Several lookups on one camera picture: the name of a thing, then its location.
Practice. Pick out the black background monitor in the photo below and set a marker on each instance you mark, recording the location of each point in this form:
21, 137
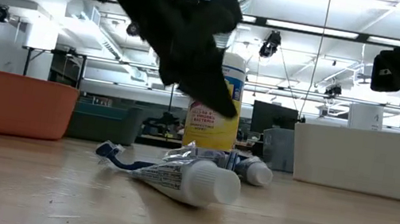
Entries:
273, 117

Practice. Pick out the white plastic bin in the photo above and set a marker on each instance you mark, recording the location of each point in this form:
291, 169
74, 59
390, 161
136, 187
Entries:
369, 161

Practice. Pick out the white Crest toothpaste tube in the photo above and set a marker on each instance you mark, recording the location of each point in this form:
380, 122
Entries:
258, 173
197, 182

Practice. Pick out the black aluminium rig frame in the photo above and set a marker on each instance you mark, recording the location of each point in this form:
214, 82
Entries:
260, 20

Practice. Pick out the black background robot arm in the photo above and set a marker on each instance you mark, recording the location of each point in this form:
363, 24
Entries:
164, 120

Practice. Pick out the yellow Lysol wipes canister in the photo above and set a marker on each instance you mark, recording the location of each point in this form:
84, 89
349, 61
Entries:
213, 130

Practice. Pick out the orange plastic bin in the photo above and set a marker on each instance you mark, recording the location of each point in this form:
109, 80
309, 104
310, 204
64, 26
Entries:
4, 103

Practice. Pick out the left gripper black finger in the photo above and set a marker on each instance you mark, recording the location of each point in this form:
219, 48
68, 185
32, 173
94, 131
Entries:
208, 85
172, 71

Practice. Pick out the teal plastic bin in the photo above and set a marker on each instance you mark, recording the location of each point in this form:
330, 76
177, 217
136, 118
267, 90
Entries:
105, 125

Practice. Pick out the black ceiling spotlight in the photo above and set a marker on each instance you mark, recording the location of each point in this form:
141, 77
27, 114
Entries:
132, 30
1, 13
270, 42
333, 89

